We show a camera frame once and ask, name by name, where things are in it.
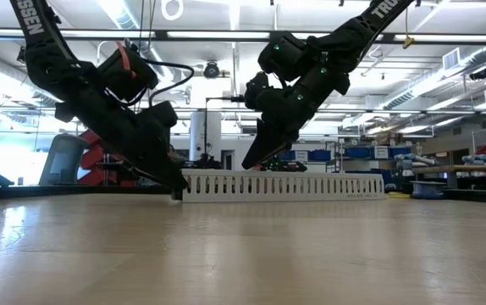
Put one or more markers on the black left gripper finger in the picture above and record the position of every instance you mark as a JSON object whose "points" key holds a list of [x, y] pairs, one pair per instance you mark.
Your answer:
{"points": [[150, 173], [162, 144]]}

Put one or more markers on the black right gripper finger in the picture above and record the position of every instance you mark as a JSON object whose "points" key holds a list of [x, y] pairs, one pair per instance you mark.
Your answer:
{"points": [[274, 146], [257, 146]]}

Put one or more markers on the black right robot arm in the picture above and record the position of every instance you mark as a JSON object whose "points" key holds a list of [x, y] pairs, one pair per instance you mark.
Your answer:
{"points": [[336, 46]]}

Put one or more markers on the red machine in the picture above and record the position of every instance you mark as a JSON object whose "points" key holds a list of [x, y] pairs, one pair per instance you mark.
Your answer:
{"points": [[95, 161]]}

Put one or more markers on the metal shelving rack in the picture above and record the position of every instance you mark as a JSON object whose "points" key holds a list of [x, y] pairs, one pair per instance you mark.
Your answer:
{"points": [[335, 146]]}

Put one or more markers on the office chair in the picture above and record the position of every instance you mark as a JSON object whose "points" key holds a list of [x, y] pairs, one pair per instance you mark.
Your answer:
{"points": [[63, 159]]}

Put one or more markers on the round black ceiling sensor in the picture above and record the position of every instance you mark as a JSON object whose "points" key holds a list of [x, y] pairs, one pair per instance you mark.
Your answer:
{"points": [[211, 70]]}

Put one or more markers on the yellow tape roll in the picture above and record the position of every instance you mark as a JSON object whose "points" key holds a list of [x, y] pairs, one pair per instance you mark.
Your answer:
{"points": [[395, 195]]}

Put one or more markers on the grey foam roll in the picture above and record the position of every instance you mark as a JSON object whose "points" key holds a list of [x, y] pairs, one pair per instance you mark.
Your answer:
{"points": [[480, 159], [421, 160]]}

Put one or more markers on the blue round tub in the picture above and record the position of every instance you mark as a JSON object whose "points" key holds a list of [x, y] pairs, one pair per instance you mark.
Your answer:
{"points": [[428, 190]]}

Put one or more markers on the white vent grille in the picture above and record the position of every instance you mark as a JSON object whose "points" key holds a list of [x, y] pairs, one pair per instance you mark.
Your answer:
{"points": [[451, 59]]}

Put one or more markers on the black ceiling speaker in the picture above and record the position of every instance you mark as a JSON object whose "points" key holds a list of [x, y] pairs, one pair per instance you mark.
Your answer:
{"points": [[479, 74]]}

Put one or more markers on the wooden workbench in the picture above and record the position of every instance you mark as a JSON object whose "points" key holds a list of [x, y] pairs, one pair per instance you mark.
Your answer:
{"points": [[480, 168]]}

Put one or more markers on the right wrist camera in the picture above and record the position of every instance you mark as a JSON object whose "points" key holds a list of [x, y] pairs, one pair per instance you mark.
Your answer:
{"points": [[255, 89]]}

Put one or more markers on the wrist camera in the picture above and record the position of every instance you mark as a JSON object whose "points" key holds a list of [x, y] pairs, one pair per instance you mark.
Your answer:
{"points": [[126, 74], [255, 89]]}

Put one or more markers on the black gantry frame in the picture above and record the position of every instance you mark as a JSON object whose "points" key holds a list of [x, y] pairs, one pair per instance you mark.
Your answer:
{"points": [[205, 127]]}

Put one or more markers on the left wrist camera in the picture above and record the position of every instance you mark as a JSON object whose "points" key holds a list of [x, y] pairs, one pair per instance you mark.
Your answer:
{"points": [[126, 74]]}

